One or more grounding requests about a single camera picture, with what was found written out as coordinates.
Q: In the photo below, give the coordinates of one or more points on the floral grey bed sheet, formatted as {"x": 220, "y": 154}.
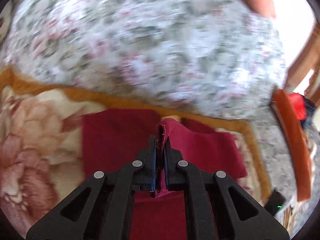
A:
{"x": 213, "y": 57}

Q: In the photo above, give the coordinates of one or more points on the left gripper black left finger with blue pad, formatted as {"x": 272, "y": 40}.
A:
{"x": 101, "y": 207}

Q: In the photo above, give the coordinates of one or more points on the dark red knit sweater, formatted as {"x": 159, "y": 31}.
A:
{"x": 113, "y": 138}

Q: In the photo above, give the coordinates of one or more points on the red object beside bed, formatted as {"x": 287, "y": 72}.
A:
{"x": 297, "y": 101}

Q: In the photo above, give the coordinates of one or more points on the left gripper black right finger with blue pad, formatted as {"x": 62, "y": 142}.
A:
{"x": 216, "y": 207}

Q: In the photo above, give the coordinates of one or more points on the orange cream floral fleece blanket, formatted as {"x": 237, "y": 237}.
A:
{"x": 41, "y": 145}

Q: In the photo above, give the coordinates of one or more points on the orange wooden bed frame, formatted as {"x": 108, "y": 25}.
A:
{"x": 296, "y": 142}

